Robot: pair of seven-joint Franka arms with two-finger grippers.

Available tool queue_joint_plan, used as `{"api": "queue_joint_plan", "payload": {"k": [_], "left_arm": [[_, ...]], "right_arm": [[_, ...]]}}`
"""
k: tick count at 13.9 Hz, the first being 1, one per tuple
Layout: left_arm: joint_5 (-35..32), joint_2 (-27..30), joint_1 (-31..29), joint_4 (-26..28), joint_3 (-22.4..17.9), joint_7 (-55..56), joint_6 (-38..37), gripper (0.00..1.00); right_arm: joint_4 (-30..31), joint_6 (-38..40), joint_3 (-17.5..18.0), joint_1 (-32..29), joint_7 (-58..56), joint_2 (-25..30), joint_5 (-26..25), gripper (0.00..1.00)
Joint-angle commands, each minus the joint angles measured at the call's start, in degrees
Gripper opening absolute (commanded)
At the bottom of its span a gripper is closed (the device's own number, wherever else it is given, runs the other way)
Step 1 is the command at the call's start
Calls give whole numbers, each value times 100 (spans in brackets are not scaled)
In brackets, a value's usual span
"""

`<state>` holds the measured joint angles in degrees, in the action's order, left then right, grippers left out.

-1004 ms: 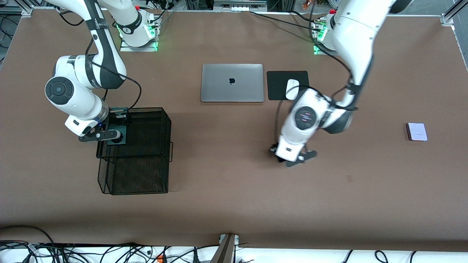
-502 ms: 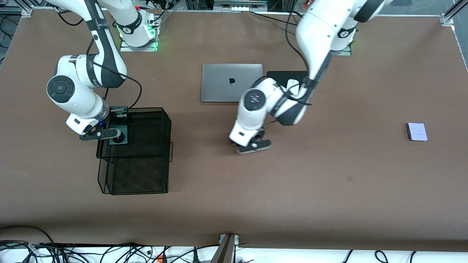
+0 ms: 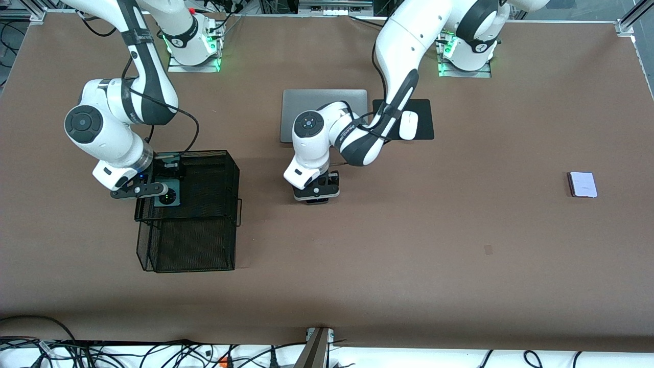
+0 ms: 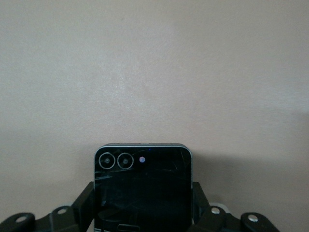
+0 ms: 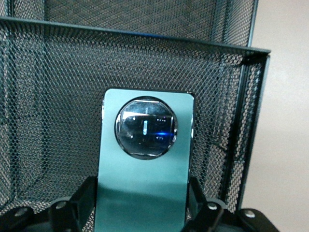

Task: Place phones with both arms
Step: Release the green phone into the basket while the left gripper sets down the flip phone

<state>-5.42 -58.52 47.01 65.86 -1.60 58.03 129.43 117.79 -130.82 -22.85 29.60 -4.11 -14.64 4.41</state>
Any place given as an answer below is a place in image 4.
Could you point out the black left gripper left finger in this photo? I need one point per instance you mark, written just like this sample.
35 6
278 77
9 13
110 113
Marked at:
82 207

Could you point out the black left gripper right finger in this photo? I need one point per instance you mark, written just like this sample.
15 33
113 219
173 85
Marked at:
202 210

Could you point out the black flip phone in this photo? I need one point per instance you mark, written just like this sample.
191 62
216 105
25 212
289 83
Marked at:
144 193

